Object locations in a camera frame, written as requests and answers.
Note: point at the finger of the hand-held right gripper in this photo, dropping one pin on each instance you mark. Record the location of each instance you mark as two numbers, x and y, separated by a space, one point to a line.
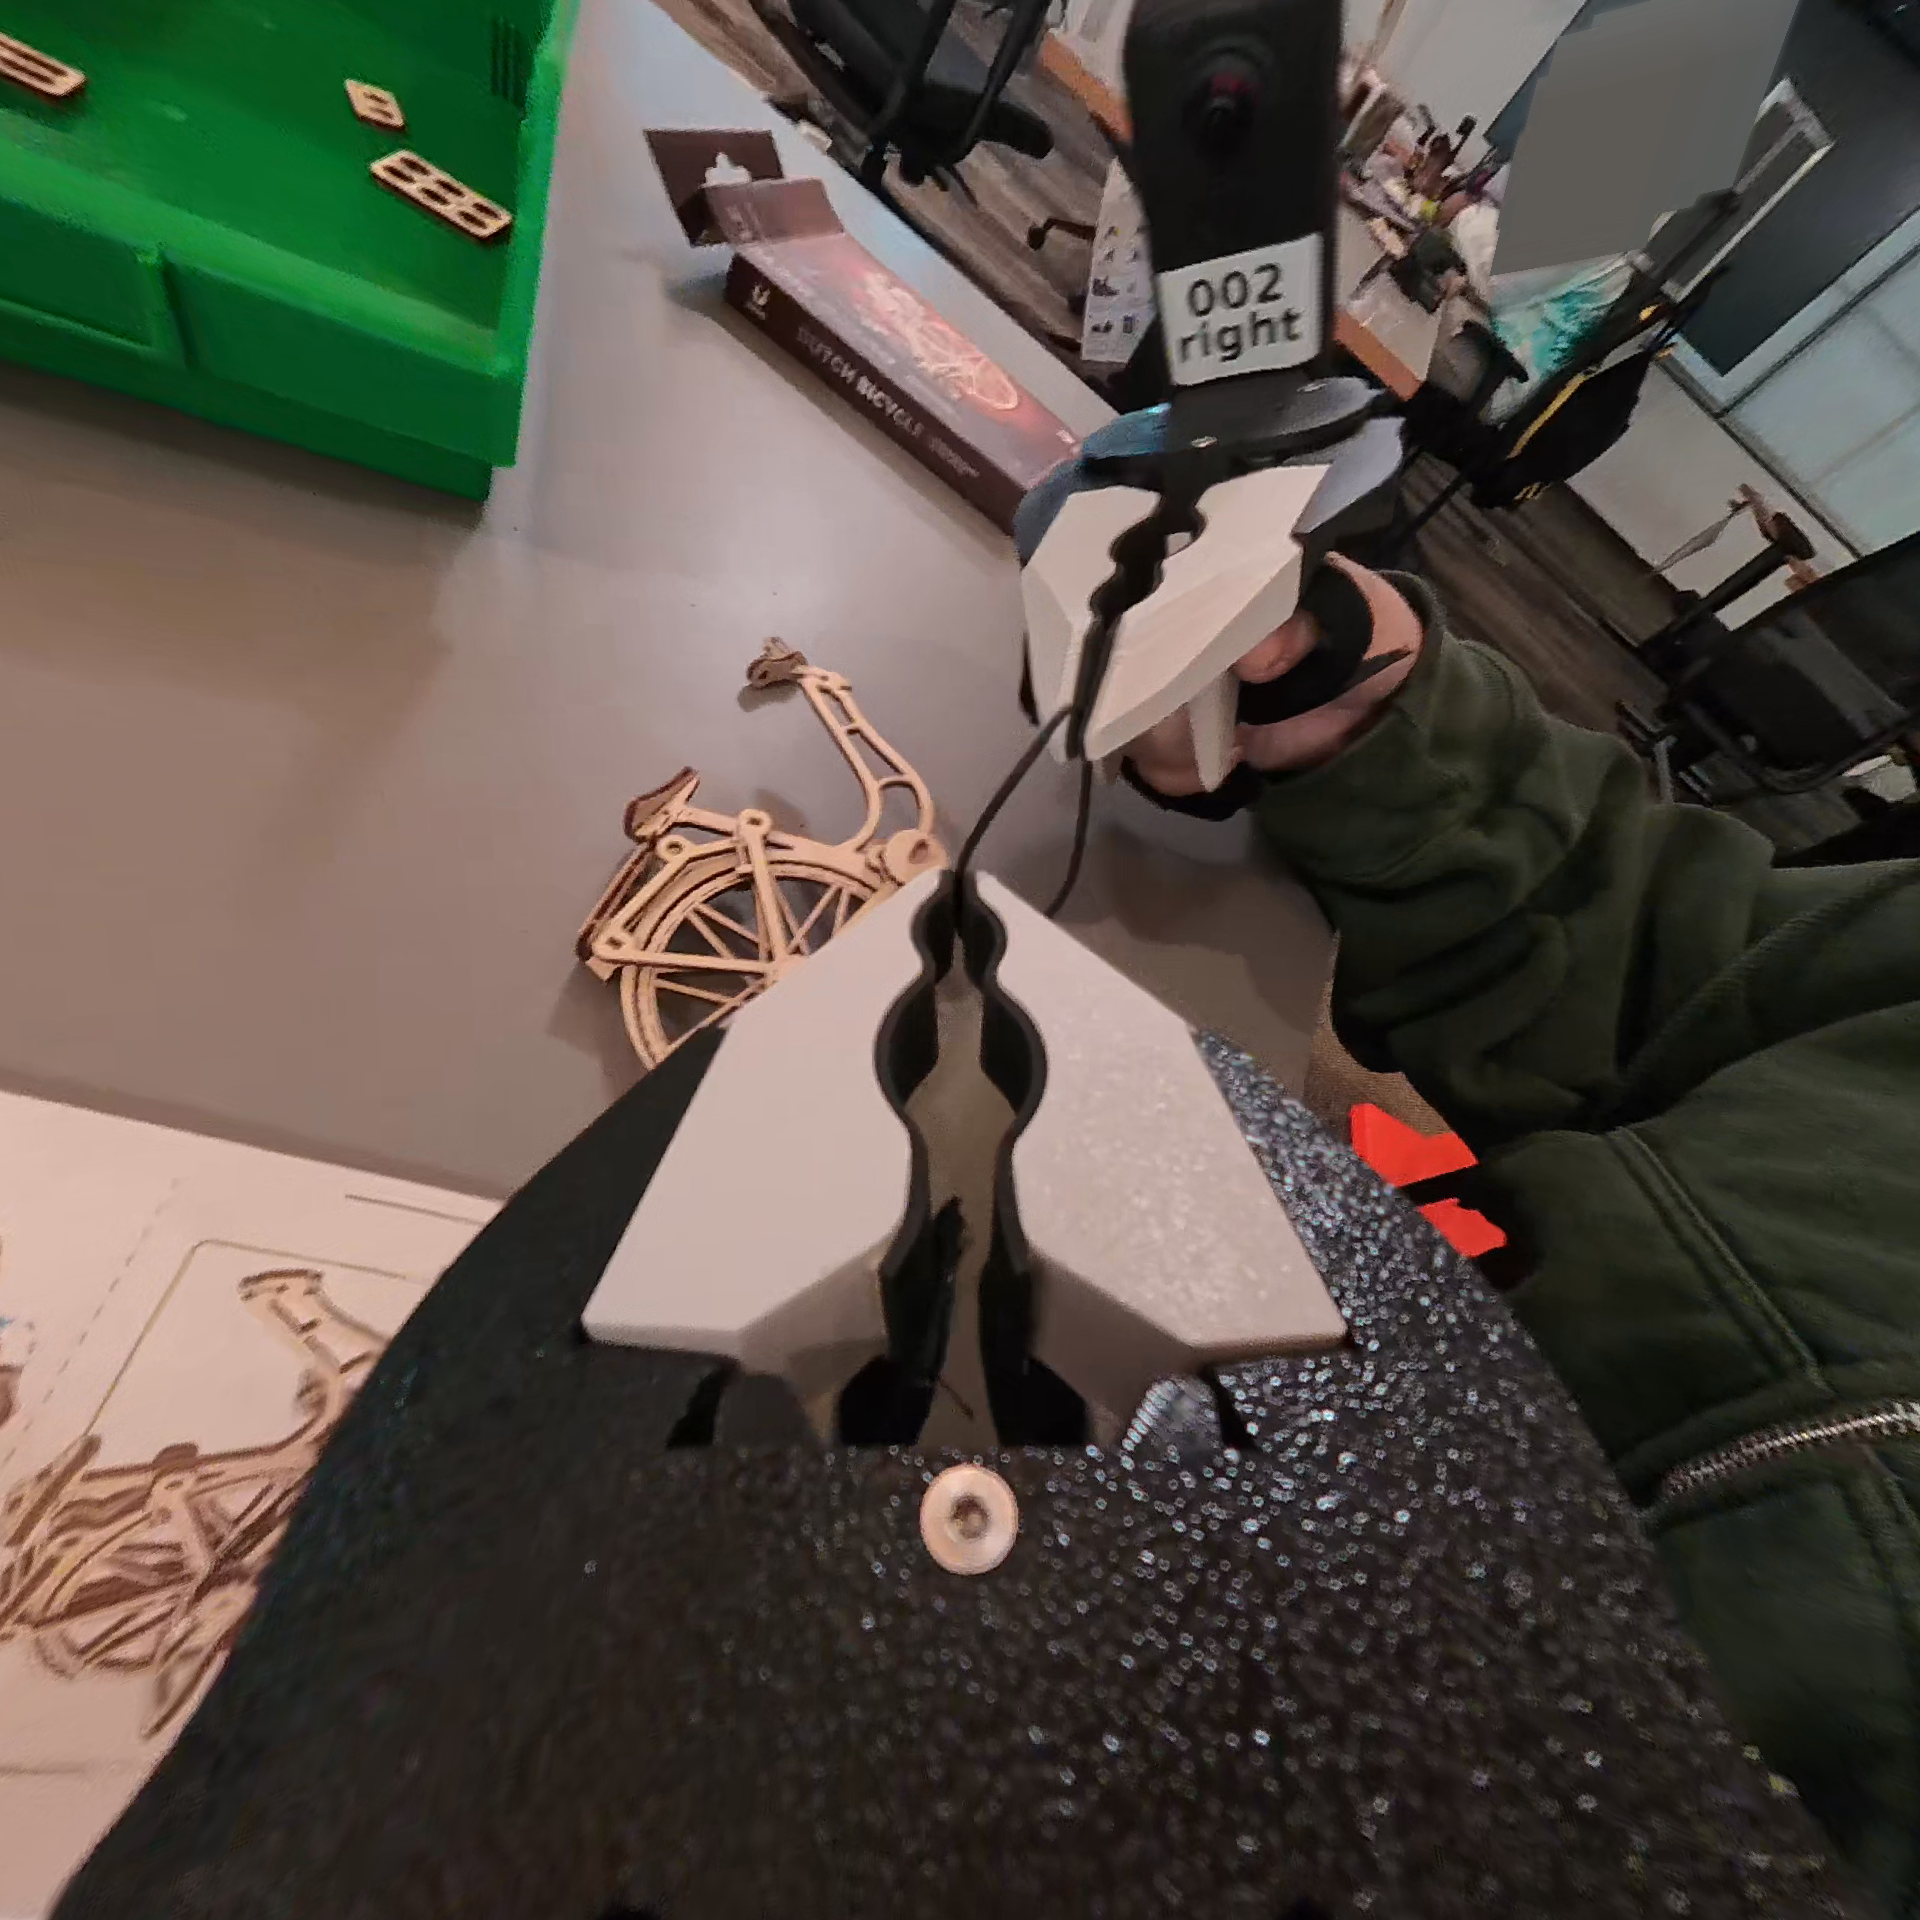
1069 585
1215 600

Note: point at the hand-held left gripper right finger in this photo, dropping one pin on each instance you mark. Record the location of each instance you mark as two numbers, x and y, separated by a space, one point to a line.
1154 1185

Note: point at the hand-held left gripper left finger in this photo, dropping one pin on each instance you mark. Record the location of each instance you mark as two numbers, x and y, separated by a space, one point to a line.
763 1170

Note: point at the black rubber band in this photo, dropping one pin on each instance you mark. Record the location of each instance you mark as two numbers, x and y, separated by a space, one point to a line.
990 804

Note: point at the wooden bicycle model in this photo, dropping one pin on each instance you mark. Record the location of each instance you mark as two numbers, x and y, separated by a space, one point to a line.
704 902

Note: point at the person's right forearm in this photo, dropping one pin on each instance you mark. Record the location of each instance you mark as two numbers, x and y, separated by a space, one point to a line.
1499 869

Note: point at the grey desk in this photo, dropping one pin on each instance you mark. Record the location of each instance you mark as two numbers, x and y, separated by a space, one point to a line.
299 676

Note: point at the person's right hand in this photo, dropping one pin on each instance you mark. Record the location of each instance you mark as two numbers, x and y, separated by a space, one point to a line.
1336 735

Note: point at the white paper tag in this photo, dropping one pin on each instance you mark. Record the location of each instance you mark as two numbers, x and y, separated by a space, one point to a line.
1118 271

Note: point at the red tag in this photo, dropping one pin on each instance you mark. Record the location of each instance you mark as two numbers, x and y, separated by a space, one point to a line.
1417 1162

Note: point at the brown puzzle box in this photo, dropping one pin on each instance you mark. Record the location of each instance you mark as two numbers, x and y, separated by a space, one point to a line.
902 360

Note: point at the black office chair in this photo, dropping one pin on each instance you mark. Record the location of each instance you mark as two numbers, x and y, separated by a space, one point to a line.
945 89
1785 692

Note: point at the brown card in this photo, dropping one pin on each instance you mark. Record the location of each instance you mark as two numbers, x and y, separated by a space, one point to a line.
713 181

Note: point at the green jacket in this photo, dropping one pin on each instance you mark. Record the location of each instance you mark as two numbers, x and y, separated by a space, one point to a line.
1769 1349

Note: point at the instruction booklet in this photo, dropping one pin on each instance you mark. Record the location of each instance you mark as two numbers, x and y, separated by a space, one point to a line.
149 1349

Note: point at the long wooden puzzle plate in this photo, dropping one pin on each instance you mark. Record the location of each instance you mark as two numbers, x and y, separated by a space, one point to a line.
439 193

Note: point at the small wooden puzzle plate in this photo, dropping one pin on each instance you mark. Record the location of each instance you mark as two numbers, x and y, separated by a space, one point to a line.
375 103

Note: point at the green plastic bin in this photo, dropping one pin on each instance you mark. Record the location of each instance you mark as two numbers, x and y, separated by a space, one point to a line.
270 271

